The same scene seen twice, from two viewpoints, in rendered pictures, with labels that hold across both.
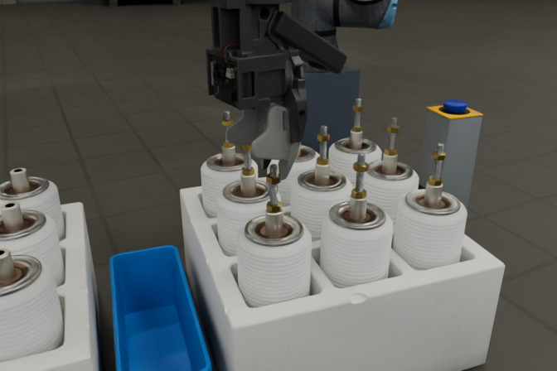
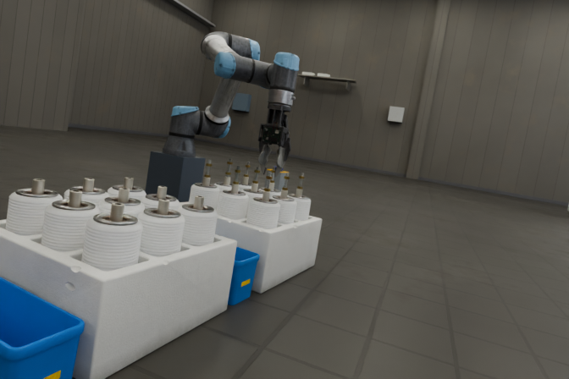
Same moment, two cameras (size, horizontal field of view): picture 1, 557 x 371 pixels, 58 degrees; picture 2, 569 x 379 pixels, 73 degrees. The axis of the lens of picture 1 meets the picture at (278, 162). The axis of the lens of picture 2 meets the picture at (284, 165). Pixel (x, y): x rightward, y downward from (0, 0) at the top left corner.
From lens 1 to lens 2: 0.87 m
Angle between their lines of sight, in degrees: 46
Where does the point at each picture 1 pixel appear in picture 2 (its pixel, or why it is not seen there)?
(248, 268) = (263, 214)
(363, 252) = (292, 209)
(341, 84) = (198, 165)
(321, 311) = (288, 230)
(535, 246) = not seen: hidden behind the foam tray
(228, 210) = (234, 198)
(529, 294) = not seen: hidden behind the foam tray
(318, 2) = (191, 120)
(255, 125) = (263, 156)
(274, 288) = (273, 222)
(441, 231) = (306, 205)
